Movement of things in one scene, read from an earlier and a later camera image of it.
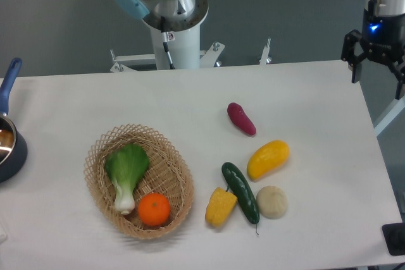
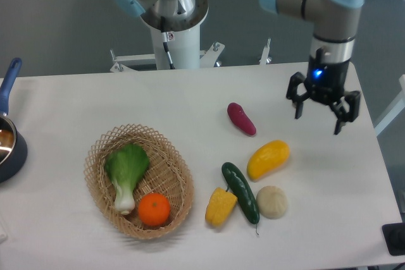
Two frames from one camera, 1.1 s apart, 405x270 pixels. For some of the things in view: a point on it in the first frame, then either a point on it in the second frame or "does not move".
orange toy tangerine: x=154 y=208 does not move
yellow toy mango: x=267 y=158 does not move
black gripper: x=383 y=37 -> x=324 y=83
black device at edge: x=394 y=236 does not move
